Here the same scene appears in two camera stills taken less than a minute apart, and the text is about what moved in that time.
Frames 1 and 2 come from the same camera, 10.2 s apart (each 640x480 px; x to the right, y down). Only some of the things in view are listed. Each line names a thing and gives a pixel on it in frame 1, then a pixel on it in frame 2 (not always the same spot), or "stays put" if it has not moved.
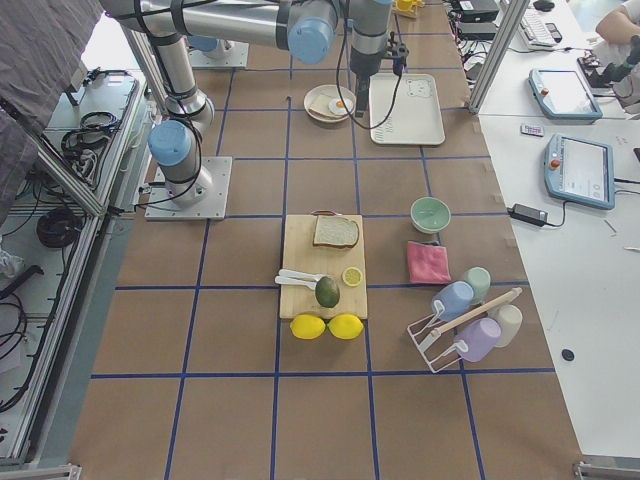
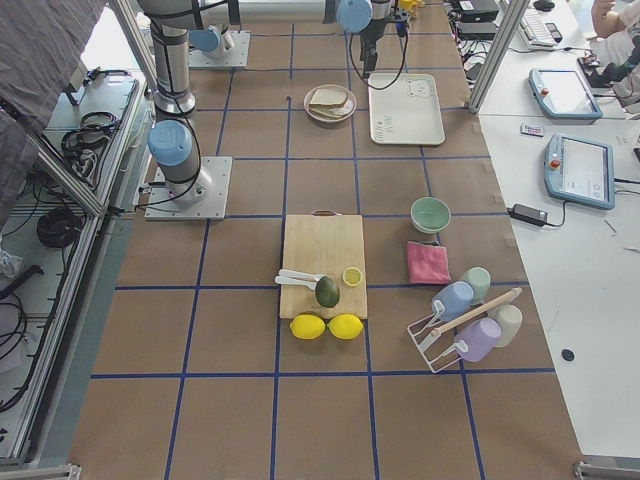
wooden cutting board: [321, 281] stays put
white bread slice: [333, 229] to [329, 97]
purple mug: [479, 339] stays put
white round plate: [329, 103] stays put
